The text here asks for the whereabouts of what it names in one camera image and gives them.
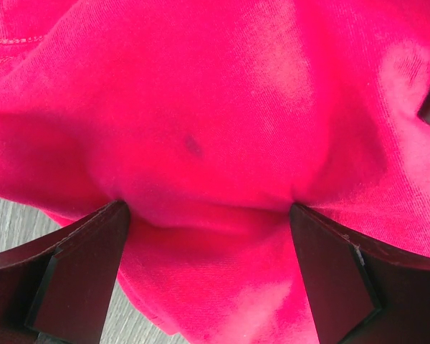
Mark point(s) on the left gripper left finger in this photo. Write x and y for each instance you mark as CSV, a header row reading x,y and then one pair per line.
x,y
57,288

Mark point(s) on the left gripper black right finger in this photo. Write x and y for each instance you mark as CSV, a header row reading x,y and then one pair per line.
x,y
360,290

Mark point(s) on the pink t shirt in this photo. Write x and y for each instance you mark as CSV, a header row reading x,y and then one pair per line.
x,y
210,119

